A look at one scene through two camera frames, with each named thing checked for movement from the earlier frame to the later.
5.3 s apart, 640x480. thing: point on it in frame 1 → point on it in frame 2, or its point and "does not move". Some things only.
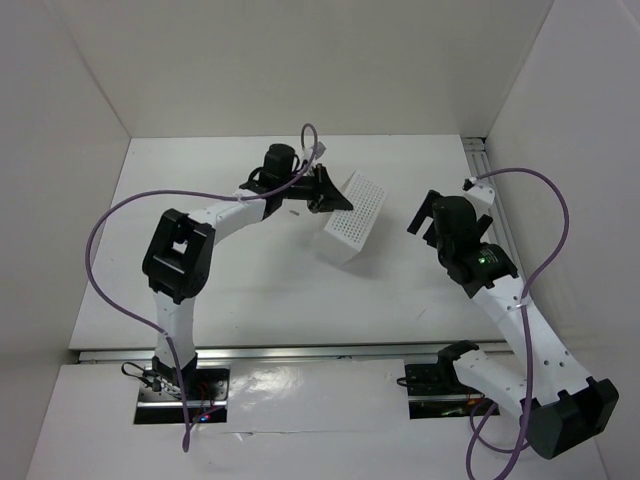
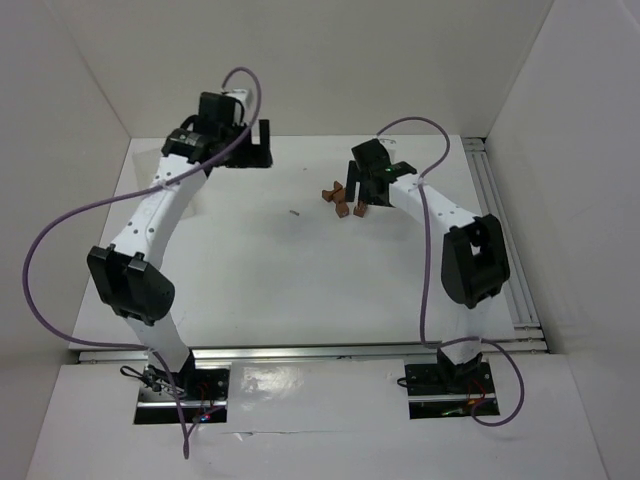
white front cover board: x=317 y=396 does not move
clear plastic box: x=353 y=228 → x=161 y=211
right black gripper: x=423 y=212 → x=368 y=185
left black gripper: x=320 y=185 → x=248 y=157
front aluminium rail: x=288 y=353 does not move
